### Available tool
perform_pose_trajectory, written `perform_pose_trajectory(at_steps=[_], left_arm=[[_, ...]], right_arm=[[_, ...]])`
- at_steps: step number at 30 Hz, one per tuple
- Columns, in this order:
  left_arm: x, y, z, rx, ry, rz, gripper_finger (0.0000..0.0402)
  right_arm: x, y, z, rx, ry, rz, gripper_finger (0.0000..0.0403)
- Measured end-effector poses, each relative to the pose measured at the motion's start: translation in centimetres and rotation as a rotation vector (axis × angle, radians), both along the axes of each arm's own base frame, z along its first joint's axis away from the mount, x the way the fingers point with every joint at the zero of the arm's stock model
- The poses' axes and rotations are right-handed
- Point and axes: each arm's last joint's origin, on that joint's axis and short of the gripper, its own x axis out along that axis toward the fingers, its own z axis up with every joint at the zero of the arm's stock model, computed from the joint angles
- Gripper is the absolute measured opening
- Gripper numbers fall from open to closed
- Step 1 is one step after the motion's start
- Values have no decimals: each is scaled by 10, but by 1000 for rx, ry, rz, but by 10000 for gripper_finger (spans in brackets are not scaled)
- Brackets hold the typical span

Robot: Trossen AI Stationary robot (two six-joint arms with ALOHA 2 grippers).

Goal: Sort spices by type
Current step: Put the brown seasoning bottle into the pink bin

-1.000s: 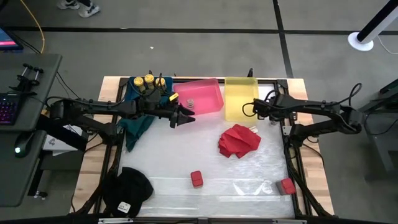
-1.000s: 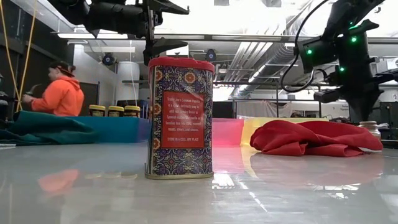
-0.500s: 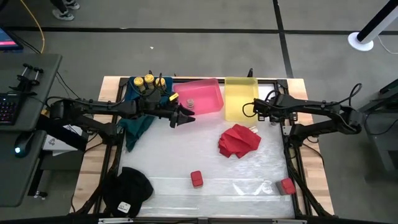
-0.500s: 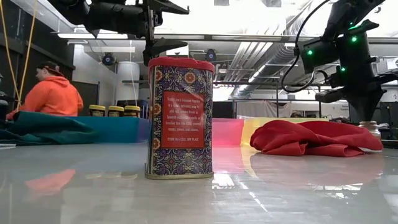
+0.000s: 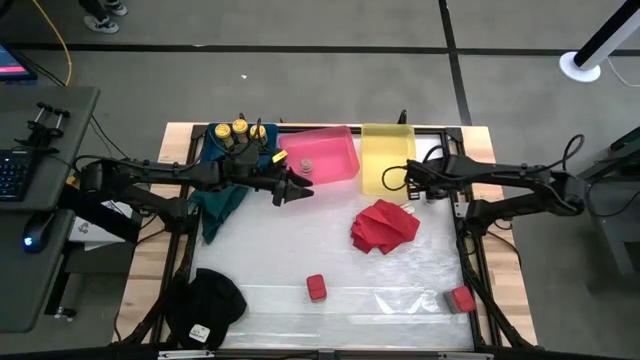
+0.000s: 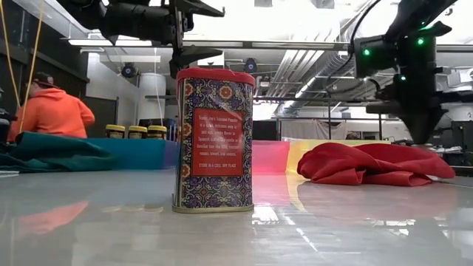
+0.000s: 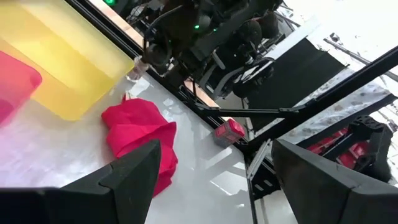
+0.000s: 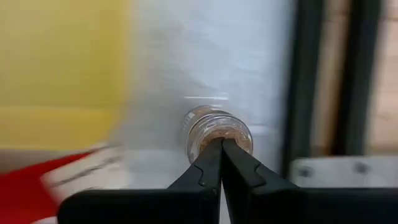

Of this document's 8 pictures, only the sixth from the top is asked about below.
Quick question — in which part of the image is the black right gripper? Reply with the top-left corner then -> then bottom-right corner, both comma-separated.
364,72 -> 473,146

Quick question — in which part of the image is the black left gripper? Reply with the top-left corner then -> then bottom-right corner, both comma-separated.
101,0 -> 226,80

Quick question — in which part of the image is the brown chili jar yellow lid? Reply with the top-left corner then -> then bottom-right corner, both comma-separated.
147,125 -> 169,140
127,125 -> 149,140
105,124 -> 126,140

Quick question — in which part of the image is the patterned paprika tin red lid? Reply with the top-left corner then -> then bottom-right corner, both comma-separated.
172,67 -> 256,214

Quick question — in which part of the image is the white ceiling box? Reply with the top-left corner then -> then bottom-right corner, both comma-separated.
201,51 -> 225,69

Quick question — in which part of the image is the white cylindrical tank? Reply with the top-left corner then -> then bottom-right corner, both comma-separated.
138,72 -> 167,121

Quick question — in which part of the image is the red cloth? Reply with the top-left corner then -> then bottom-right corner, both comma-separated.
296,142 -> 457,187

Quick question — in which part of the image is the white plastic cover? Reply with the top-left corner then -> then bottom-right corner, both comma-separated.
280,120 -> 349,141

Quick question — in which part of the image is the person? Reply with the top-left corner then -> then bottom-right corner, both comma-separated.
7,71 -> 96,143

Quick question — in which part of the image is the teal cloth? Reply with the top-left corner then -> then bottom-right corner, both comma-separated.
0,132 -> 118,173

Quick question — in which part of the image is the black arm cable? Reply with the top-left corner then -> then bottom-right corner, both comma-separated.
324,0 -> 384,93

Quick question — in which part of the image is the silver ceiling duct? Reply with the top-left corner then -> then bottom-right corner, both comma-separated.
265,50 -> 358,116

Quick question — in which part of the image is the yellow cable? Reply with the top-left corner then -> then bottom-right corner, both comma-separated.
0,0 -> 45,134

